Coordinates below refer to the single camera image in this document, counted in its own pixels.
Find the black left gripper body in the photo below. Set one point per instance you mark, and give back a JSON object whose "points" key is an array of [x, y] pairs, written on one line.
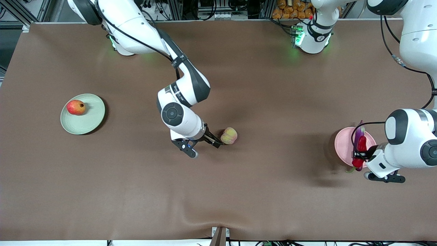
{"points": [[369, 150]]}

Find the red chili pepper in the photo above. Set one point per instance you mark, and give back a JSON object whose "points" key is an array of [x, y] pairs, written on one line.
{"points": [[362, 143]]}

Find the yellow pink peach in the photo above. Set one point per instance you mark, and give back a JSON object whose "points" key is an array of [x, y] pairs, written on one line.
{"points": [[229, 136]]}

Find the purple eggplant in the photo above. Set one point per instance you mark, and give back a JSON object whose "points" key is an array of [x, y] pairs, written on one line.
{"points": [[358, 135]]}

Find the red apple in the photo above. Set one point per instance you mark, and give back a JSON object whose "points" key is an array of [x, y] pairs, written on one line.
{"points": [[75, 107]]}

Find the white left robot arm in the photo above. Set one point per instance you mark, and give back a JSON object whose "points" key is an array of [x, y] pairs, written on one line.
{"points": [[409, 136]]}

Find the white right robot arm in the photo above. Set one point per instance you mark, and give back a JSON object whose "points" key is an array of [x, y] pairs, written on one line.
{"points": [[129, 20]]}

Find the pink plate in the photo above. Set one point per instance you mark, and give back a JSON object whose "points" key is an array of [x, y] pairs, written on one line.
{"points": [[343, 147]]}

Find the brown table mat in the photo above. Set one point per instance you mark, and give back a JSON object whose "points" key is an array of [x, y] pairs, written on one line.
{"points": [[136, 188]]}

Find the green terminal plug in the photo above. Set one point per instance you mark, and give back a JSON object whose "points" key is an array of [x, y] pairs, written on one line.
{"points": [[267, 244]]}

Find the pale green plate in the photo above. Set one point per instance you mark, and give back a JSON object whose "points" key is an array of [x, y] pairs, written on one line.
{"points": [[88, 121]]}

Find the grey electronics box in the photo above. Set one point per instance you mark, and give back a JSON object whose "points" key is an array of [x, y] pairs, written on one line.
{"points": [[215, 15]]}

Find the white power strip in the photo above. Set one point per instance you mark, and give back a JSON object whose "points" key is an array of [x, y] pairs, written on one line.
{"points": [[153, 8]]}

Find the orange snack pile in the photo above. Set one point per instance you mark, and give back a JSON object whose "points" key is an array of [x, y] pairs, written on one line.
{"points": [[290, 12]]}

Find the grey metal mount post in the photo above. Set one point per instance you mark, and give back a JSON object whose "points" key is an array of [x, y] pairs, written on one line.
{"points": [[219, 237]]}

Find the aluminium frame profile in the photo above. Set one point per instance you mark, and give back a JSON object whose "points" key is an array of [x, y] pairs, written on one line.
{"points": [[174, 10], [20, 13]]}

